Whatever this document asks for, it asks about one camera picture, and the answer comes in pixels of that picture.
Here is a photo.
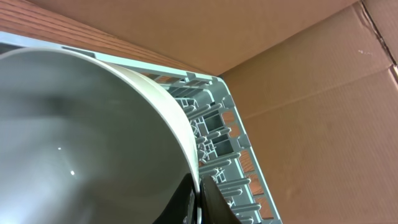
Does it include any grey dishwasher rack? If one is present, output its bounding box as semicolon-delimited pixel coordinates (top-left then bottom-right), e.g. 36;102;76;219
1;32;282;224

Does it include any cardboard box wall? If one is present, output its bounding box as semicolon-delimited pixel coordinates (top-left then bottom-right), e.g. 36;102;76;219
35;0;397;223

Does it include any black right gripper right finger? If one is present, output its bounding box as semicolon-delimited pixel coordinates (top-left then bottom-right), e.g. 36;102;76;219
200;176;241;224

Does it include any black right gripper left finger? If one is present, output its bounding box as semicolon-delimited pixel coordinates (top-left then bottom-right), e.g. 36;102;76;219
153;174;197;224

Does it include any grey bowl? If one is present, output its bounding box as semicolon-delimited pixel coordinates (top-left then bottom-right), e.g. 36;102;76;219
1;48;200;223

